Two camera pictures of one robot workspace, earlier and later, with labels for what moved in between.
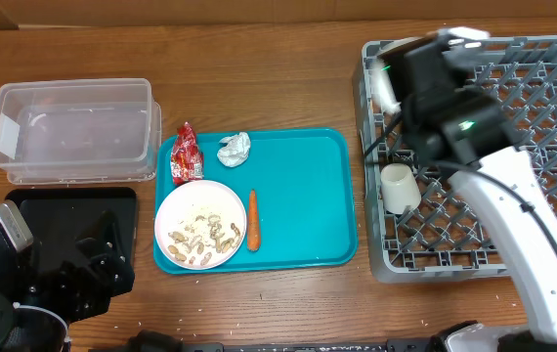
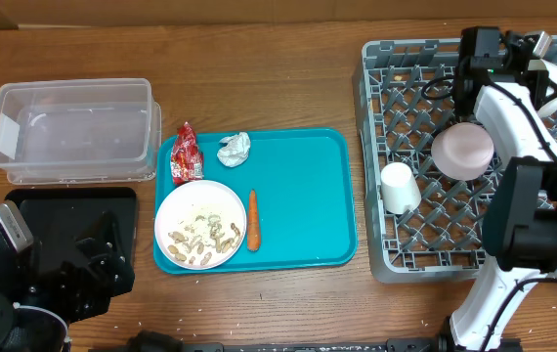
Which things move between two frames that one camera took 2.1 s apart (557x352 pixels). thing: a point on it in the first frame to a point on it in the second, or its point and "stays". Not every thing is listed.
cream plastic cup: [400, 190] stays
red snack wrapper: [187, 157] stays
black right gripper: [407, 68] to [537, 79]
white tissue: [236, 151] stays
